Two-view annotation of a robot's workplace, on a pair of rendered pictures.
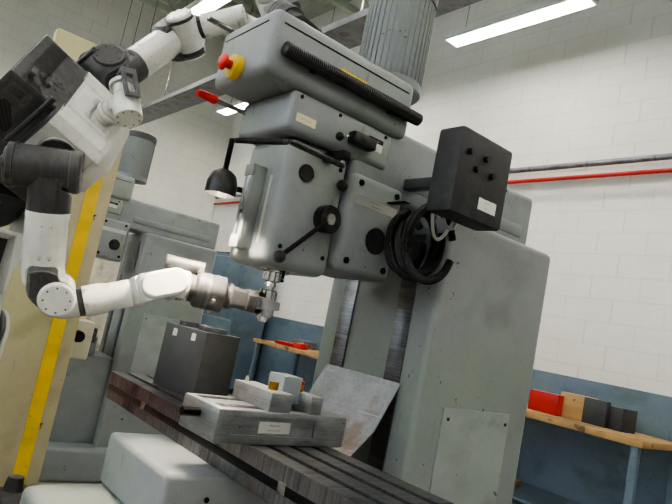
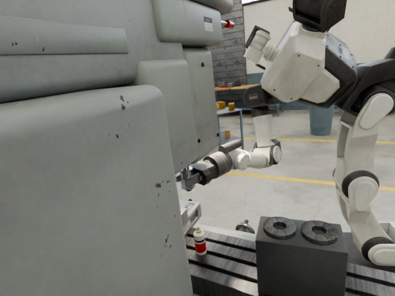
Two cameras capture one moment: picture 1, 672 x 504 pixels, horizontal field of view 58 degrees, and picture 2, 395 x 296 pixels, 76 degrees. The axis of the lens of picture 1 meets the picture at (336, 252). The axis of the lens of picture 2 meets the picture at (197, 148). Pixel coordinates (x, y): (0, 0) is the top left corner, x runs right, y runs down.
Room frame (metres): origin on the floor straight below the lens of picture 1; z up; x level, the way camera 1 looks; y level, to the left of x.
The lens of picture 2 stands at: (2.28, -0.11, 1.57)
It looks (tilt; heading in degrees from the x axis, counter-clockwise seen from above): 18 degrees down; 158
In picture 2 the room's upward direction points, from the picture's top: 7 degrees counter-clockwise
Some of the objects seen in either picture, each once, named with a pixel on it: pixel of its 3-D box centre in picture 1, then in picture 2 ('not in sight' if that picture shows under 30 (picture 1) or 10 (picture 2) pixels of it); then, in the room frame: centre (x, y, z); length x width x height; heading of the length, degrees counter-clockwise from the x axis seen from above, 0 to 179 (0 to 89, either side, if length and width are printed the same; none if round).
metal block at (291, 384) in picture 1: (283, 387); not in sight; (1.43, 0.06, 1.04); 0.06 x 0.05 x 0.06; 40
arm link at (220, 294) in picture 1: (230, 297); (207, 170); (1.52, 0.24, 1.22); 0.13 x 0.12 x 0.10; 16
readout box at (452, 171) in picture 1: (472, 180); not in sight; (1.46, -0.30, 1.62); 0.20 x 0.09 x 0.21; 128
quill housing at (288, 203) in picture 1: (287, 209); (176, 105); (1.55, 0.14, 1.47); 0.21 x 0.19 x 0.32; 38
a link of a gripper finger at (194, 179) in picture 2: not in sight; (193, 180); (1.57, 0.16, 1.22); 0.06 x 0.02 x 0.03; 106
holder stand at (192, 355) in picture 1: (196, 358); (298, 257); (1.84, 0.34, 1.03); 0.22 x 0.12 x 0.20; 45
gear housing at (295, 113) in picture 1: (315, 137); (157, 30); (1.57, 0.11, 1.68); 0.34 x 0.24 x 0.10; 128
